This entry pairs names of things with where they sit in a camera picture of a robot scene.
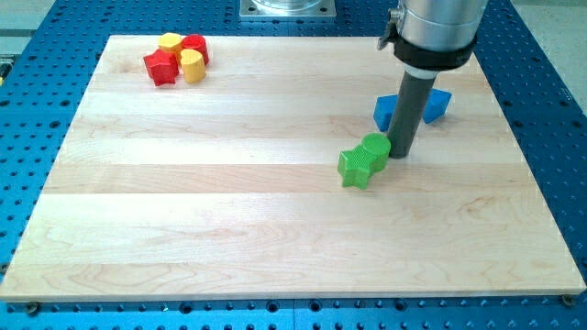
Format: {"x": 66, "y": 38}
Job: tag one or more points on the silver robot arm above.
{"x": 432, "y": 36}

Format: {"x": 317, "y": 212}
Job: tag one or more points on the blue cube block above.
{"x": 383, "y": 111}

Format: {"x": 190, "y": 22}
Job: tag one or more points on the blue triangle block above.
{"x": 436, "y": 105}

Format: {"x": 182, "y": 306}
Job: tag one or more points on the green star block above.
{"x": 354, "y": 167}

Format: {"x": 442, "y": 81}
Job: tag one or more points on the light wooden board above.
{"x": 229, "y": 188}

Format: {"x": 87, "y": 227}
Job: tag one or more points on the green cylinder block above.
{"x": 378, "y": 146}

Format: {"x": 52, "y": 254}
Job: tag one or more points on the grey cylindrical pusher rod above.
{"x": 413, "y": 94}

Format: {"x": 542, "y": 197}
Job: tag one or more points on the yellow heart block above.
{"x": 193, "y": 65}

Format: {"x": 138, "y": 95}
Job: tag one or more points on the red cylinder block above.
{"x": 196, "y": 42}

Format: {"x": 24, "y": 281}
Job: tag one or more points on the red star block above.
{"x": 162, "y": 67}

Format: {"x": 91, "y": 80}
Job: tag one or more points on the yellow hexagon block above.
{"x": 171, "y": 42}

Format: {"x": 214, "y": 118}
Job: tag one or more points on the blue perforated metal table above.
{"x": 45, "y": 85}

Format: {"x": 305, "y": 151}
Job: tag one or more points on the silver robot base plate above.
{"x": 287, "y": 8}

